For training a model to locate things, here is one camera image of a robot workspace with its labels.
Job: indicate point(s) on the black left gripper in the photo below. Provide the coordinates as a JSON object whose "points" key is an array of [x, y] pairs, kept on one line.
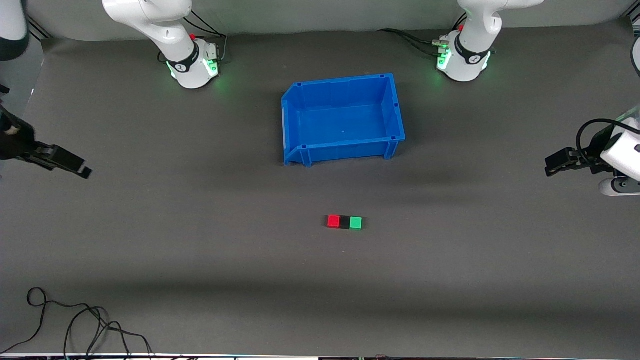
{"points": [[592, 156]]}

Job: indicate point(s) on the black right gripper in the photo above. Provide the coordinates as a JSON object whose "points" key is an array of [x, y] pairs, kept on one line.
{"points": [[15, 144]]}

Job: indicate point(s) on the small green cube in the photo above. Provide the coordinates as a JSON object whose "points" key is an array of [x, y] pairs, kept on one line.
{"points": [[355, 223]]}

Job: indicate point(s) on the small red cube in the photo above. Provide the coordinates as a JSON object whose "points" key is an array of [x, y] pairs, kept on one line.
{"points": [[333, 221]]}

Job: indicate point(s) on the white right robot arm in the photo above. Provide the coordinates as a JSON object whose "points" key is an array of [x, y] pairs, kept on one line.
{"points": [[170, 35]]}

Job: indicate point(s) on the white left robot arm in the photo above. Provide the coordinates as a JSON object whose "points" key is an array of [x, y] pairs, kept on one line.
{"points": [[470, 50]]}

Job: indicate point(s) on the small black cube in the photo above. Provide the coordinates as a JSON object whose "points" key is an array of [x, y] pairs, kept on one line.
{"points": [[345, 223]]}

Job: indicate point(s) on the blue plastic storage bin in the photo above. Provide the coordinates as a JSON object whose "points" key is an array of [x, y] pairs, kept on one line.
{"points": [[345, 120]]}

